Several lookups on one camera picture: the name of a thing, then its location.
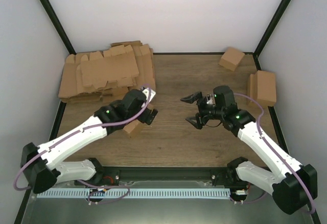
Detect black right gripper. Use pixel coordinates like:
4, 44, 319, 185
181, 92, 225, 129

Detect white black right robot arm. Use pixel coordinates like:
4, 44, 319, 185
181, 86, 318, 214

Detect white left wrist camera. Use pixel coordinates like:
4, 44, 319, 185
141, 87, 156, 103

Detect brown cardboard box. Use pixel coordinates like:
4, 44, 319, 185
123, 119, 147, 139

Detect light blue slotted cable duct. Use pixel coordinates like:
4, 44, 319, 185
37, 188, 230, 200

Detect black left corner frame post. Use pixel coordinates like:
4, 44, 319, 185
39, 0, 76, 55

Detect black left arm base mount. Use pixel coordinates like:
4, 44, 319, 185
85, 158, 118, 186

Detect black right corner frame post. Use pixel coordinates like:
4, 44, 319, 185
254, 0, 291, 57

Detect black corner frame post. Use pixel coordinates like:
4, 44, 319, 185
39, 0, 76, 55
254, 0, 291, 57

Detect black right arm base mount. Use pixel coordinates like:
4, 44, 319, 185
210, 157, 248, 187

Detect large folded cardboard box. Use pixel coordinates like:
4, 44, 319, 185
247, 70, 276, 107

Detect small folded cardboard box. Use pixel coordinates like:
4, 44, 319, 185
219, 47, 245, 71

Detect black aluminium frame rail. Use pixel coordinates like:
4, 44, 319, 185
104, 166, 217, 183

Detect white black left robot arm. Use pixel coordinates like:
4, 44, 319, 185
20, 87, 158, 194

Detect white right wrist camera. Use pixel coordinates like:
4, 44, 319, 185
206, 94, 215, 105

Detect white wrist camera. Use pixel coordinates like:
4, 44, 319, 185
206, 94, 215, 105
141, 87, 156, 103

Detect stack of flat cardboard blanks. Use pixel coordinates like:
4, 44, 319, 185
58, 40, 156, 103

